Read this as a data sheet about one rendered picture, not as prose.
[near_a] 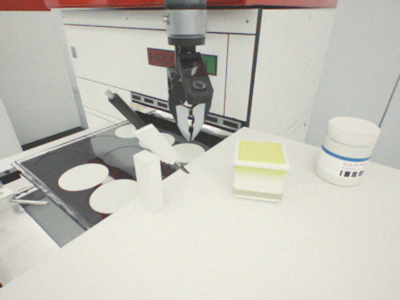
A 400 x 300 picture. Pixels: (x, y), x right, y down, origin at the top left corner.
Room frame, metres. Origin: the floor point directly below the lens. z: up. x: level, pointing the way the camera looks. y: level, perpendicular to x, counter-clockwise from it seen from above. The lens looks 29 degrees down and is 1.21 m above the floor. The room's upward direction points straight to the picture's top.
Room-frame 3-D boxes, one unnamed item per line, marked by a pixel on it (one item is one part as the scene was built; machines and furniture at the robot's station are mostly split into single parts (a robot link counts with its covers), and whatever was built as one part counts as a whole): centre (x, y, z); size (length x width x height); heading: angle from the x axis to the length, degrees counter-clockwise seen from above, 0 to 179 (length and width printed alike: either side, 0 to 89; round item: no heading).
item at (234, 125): (0.70, 0.07, 0.96); 0.44 x 0.01 x 0.02; 52
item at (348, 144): (0.35, -0.24, 1.01); 0.07 x 0.07 x 0.10
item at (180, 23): (0.50, 0.03, 1.19); 0.08 x 0.08 x 0.05
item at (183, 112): (0.50, 0.04, 1.01); 0.06 x 0.03 x 0.09; 14
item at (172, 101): (0.48, 0.04, 1.05); 0.05 x 0.02 x 0.09; 104
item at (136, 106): (0.70, 0.07, 0.89); 0.44 x 0.02 x 0.10; 52
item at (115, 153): (0.52, 0.19, 0.90); 0.34 x 0.34 x 0.01; 52
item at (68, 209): (0.38, 0.30, 0.90); 0.38 x 0.01 x 0.01; 52
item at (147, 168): (0.29, 0.06, 1.03); 0.06 x 0.04 x 0.13; 142
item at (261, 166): (0.31, -0.09, 1.00); 0.07 x 0.07 x 0.07; 79
